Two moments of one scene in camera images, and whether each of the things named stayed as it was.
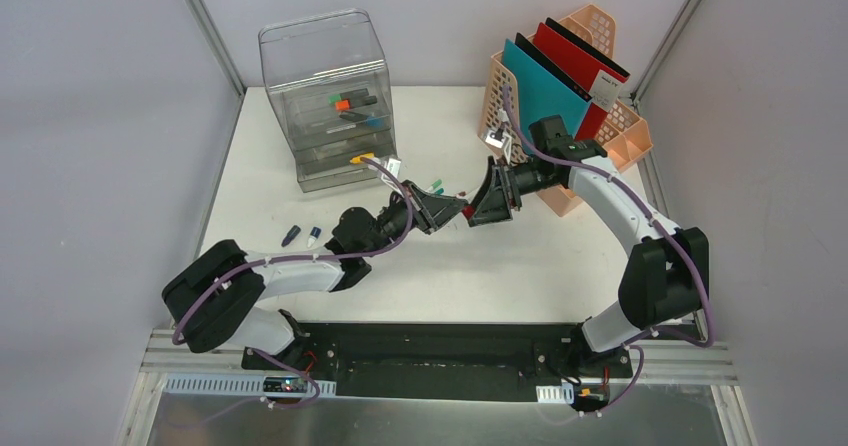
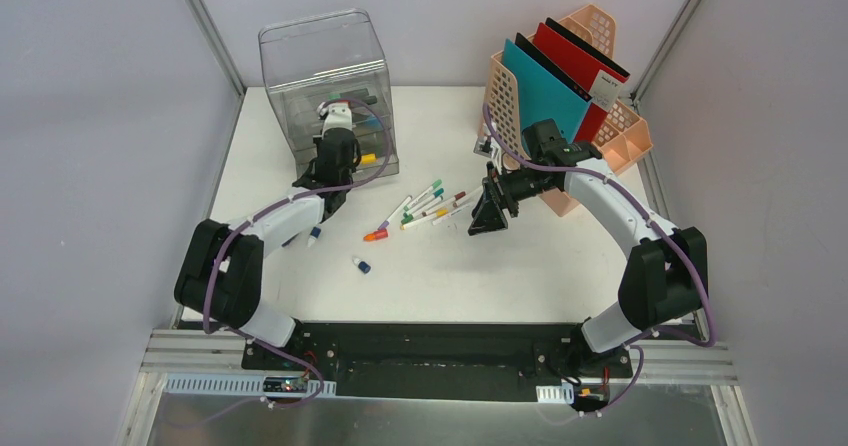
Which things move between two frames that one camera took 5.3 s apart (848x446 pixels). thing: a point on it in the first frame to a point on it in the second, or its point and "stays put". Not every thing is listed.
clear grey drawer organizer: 329,84 stays put
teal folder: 542,95 stays put
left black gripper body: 416,206 to 337,141
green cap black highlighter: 352,94 stays put
